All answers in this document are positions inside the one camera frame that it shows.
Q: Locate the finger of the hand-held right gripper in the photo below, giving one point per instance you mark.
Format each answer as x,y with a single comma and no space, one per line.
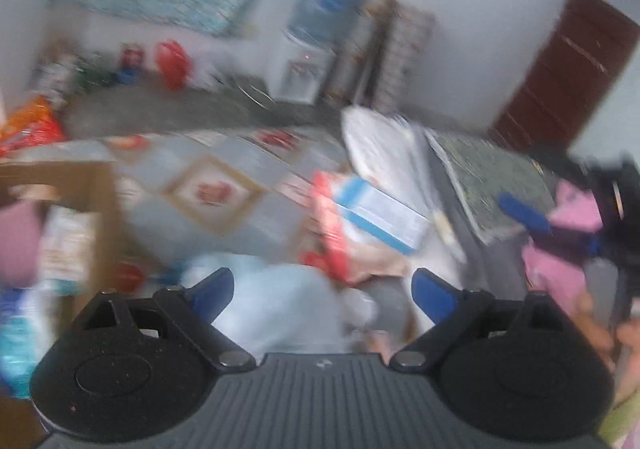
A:
575,244
525,215

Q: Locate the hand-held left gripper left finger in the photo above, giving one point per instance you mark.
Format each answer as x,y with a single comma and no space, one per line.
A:
212,291

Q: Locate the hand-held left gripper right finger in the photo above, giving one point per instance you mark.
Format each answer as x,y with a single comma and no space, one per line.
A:
435,294

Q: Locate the large pink plush toy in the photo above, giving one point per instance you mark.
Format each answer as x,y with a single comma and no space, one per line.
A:
560,274

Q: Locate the white plastic bag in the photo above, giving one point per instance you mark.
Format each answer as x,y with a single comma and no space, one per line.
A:
290,304

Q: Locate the brown cardboard box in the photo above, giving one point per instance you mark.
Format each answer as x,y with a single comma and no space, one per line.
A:
95,229

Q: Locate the white snack packet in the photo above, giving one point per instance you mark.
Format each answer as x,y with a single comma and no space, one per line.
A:
67,244

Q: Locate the blue white packet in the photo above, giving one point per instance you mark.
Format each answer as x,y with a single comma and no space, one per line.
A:
25,339

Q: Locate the pink plush doll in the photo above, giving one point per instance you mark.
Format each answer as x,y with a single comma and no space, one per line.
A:
20,249

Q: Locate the person's right hand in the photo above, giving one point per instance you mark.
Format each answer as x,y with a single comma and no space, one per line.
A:
597,329

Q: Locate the green patterned cushion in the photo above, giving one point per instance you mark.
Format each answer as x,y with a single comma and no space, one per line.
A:
490,179

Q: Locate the blue white box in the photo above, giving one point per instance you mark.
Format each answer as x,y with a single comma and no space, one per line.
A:
385,214

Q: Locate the red white packet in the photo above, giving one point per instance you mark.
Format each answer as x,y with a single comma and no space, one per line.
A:
330,229

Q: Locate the dark red door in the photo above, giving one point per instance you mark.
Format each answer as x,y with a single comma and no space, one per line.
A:
565,79

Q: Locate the white quilted blanket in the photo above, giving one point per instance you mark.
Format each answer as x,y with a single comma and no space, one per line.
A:
385,149

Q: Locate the red plastic bag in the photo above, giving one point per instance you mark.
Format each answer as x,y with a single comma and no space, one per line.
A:
172,64

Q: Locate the floral rolled mat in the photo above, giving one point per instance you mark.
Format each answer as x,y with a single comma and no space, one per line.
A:
357,54

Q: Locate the white water dispenser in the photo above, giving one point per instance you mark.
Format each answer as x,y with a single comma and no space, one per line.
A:
302,74

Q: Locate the orange snack bag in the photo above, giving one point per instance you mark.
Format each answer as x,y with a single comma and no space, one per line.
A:
30,129

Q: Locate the blue water bottle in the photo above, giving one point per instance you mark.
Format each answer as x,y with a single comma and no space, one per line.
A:
325,9

